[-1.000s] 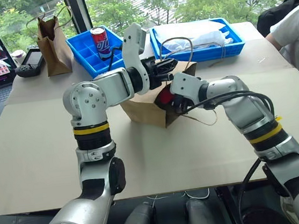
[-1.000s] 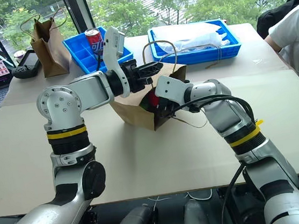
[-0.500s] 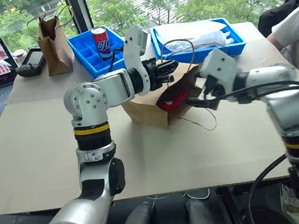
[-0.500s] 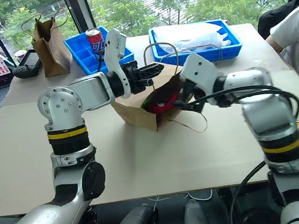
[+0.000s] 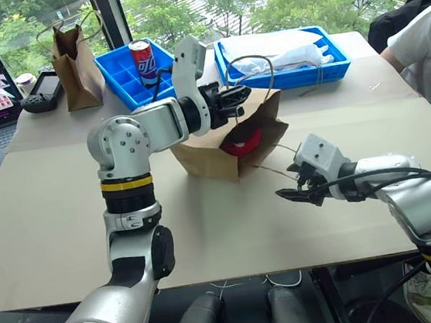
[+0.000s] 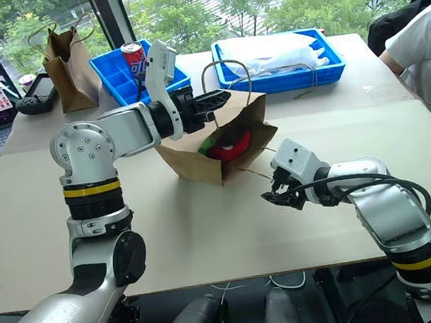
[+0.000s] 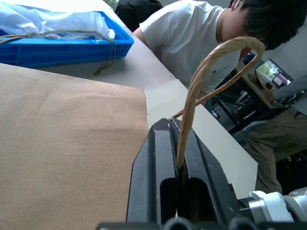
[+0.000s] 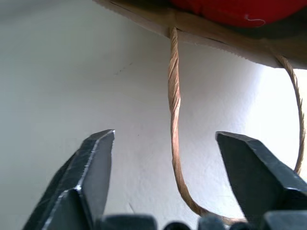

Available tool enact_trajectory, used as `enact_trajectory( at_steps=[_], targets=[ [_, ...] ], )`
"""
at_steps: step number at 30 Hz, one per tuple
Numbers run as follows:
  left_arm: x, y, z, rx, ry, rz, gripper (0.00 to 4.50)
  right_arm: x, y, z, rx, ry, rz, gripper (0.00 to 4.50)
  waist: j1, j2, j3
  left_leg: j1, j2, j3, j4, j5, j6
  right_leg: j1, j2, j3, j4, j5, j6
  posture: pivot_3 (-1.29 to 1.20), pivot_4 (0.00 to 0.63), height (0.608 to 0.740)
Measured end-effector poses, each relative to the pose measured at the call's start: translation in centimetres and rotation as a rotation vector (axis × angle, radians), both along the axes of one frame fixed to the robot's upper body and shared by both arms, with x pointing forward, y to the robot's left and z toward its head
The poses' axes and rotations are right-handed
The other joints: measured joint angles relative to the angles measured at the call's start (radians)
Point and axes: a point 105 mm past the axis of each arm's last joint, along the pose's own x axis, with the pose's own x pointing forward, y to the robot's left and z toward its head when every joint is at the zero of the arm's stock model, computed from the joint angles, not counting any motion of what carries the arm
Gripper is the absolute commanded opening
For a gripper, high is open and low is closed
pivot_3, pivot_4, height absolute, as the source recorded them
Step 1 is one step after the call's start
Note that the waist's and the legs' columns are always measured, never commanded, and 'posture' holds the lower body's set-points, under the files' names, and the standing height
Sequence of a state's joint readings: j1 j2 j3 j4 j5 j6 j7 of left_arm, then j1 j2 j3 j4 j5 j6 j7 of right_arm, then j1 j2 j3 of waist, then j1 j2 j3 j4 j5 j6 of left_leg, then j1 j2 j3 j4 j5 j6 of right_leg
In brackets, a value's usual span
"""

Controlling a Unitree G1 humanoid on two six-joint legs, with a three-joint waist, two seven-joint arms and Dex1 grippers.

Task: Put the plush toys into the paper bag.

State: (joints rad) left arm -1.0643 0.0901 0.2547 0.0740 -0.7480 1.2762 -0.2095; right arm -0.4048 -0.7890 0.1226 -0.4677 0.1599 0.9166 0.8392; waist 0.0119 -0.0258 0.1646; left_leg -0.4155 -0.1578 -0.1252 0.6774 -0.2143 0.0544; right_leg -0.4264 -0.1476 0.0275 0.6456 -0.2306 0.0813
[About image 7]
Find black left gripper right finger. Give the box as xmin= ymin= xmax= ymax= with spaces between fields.
xmin=169 ymin=118 xmax=240 ymax=223

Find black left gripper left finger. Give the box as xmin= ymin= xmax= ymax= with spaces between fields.
xmin=126 ymin=118 xmax=180 ymax=224

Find brown paper bag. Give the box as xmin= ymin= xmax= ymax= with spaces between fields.
xmin=0 ymin=36 xmax=266 ymax=230

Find grey office chair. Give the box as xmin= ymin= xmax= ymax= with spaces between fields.
xmin=232 ymin=120 xmax=267 ymax=146

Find wooden office desk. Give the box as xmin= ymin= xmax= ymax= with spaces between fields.
xmin=234 ymin=47 xmax=276 ymax=110

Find computer monitor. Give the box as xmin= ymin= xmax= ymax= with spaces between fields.
xmin=254 ymin=58 xmax=295 ymax=90

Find person in white t-shirt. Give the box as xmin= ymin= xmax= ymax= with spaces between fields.
xmin=133 ymin=0 xmax=307 ymax=195

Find blue plastic crate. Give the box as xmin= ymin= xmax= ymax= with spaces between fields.
xmin=0 ymin=11 xmax=135 ymax=69

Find white plastic bags in crate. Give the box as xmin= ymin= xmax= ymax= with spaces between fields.
xmin=0 ymin=1 xmax=116 ymax=40

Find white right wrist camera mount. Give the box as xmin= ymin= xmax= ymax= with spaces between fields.
xmin=248 ymin=190 xmax=295 ymax=223

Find brown jute drawstring cord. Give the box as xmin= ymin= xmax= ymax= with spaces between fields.
xmin=0 ymin=30 xmax=117 ymax=76

